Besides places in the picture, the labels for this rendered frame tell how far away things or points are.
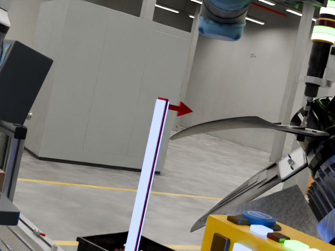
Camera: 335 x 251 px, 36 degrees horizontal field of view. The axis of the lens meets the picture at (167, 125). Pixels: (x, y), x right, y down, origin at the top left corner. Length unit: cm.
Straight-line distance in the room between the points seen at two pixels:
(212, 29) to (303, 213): 39
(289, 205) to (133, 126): 666
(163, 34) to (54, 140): 224
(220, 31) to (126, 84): 666
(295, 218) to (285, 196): 5
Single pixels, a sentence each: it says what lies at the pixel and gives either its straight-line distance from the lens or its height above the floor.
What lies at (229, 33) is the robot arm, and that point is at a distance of 82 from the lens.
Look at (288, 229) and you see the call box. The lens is 62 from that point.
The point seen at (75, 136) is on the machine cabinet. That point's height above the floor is 40.
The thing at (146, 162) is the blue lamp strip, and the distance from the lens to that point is 80.
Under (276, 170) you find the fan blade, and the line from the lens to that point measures 113.
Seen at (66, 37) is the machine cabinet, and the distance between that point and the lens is 710.
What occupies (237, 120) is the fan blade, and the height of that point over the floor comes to 118.
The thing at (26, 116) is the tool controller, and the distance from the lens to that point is 131.
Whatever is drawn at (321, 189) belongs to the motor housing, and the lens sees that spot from 98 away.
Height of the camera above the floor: 119
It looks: 3 degrees down
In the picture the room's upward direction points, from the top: 12 degrees clockwise
